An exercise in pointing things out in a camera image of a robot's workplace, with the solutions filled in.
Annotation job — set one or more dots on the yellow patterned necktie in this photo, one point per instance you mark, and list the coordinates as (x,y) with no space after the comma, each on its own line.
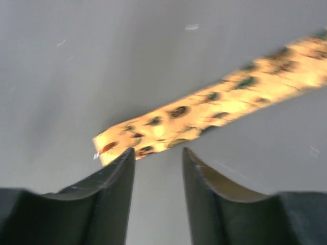
(288,72)

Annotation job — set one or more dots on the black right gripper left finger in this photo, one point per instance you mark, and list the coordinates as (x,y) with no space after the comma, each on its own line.
(94,210)

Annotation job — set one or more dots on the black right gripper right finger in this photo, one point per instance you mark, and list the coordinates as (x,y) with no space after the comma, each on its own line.
(221,211)

